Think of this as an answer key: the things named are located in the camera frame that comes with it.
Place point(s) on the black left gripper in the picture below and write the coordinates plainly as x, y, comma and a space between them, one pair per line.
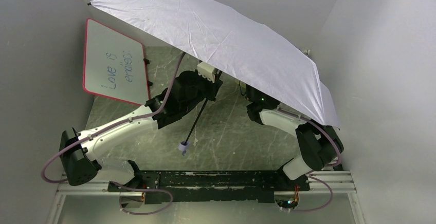
214, 88

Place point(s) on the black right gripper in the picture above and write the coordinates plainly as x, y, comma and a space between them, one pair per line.
251, 93

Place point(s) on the light purple folding umbrella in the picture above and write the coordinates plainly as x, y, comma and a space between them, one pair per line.
229, 41

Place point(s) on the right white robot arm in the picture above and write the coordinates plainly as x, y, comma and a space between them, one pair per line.
318, 145

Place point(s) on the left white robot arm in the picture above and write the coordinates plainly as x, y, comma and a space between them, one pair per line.
82, 153

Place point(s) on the red framed whiteboard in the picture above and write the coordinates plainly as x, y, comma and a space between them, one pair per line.
114, 65

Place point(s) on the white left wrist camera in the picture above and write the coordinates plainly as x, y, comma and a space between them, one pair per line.
207, 71

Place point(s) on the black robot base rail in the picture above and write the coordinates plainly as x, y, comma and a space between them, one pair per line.
197, 186

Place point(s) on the aluminium frame rail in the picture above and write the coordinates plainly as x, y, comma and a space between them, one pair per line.
340, 182

